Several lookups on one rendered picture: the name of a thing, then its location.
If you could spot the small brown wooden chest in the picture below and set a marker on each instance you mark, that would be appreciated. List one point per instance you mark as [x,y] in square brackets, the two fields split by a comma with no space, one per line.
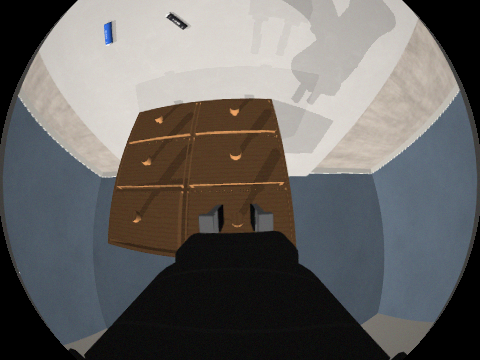
[187,188]

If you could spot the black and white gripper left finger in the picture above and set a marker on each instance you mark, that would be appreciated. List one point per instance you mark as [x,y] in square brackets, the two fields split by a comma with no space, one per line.
[213,221]

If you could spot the blue battery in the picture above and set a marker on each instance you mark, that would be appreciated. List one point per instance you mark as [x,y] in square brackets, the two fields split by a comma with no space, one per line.
[108,33]

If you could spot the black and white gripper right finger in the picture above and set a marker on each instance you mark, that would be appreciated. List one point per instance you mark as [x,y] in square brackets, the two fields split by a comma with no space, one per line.
[261,221]

